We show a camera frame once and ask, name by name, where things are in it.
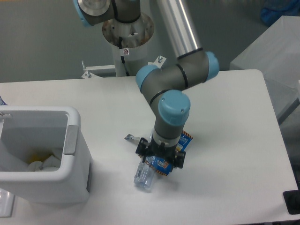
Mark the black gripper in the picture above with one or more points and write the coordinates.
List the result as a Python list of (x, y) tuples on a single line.
[(169, 153)]

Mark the crushed clear plastic bottle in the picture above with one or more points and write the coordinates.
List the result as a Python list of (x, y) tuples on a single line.
[(145, 173)]

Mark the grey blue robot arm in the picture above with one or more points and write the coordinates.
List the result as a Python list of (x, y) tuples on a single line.
[(163, 88)]

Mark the white crumpled tissue trash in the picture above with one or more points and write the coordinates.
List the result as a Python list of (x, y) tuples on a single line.
[(48, 160)]

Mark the white trash can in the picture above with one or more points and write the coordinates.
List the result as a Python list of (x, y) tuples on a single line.
[(25, 130)]

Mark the blue snack wrapper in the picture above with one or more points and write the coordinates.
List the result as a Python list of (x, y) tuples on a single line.
[(164, 167)]

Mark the silver foil strip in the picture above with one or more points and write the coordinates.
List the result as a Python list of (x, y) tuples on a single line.
[(132, 138)]

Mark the black clamp at table edge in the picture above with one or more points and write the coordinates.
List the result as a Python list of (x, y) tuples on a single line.
[(292, 201)]

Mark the white covered side table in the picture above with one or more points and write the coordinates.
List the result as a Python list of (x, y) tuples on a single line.
[(276, 53)]

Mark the blue patterned object at edge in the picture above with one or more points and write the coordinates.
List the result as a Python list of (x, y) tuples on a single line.
[(2, 102)]

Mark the blue bag in background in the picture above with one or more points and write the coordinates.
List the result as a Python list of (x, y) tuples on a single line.
[(272, 10)]

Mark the white pedestal base frame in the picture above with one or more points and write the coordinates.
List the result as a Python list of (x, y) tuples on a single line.
[(109, 70)]

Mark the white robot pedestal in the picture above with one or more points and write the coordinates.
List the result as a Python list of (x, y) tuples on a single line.
[(129, 43)]

